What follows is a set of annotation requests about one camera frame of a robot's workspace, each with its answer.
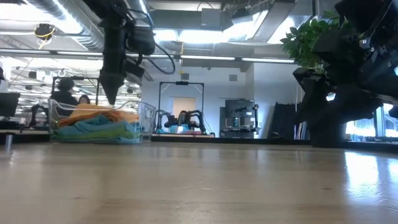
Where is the black metal table frame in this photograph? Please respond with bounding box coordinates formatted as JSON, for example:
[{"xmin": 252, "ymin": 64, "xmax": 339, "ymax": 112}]
[{"xmin": 0, "ymin": 132, "xmax": 398, "ymax": 153}]

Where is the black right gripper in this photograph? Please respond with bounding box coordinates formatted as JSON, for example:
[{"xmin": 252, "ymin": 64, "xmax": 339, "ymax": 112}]
[{"xmin": 292, "ymin": 40, "xmax": 398, "ymax": 147}]

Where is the black ceiling spotlight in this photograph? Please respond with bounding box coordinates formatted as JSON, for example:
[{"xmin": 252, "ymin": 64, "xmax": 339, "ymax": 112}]
[{"xmin": 34, "ymin": 23, "xmax": 57, "ymax": 41}]

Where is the green potted plant black pot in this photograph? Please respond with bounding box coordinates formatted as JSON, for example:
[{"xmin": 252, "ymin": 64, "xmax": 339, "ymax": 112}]
[{"xmin": 279, "ymin": 11, "xmax": 351, "ymax": 75}]

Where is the clear plastic bin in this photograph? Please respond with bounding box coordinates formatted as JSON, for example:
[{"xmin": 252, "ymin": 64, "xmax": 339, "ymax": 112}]
[{"xmin": 48, "ymin": 98, "xmax": 157, "ymax": 145}]

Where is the silver metal post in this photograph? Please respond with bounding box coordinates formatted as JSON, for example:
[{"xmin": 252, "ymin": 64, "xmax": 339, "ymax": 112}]
[{"xmin": 4, "ymin": 132, "xmax": 15, "ymax": 155}]

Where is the wooden table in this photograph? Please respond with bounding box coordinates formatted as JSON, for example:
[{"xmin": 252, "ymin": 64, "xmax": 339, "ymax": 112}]
[{"xmin": 150, "ymin": 133, "xmax": 215, "ymax": 139}]

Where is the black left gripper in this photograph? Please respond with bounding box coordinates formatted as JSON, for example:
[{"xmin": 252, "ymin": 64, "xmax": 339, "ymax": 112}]
[{"xmin": 98, "ymin": 18, "xmax": 146, "ymax": 106}]

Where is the green microfiber towel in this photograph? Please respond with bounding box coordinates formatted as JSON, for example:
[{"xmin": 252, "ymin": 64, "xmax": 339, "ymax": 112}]
[{"xmin": 52, "ymin": 126, "xmax": 142, "ymax": 141}]

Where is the teal microfiber towel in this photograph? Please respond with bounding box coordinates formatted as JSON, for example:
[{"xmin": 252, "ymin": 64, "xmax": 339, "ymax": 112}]
[{"xmin": 72, "ymin": 114, "xmax": 144, "ymax": 132}]

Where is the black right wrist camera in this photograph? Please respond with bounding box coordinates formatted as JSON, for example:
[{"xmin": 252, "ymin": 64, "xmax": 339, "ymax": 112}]
[{"xmin": 312, "ymin": 29, "xmax": 357, "ymax": 63}]

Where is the orange microfiber towel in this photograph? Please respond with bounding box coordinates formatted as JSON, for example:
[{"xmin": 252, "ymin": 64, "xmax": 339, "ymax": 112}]
[{"xmin": 57, "ymin": 103, "xmax": 141, "ymax": 128}]

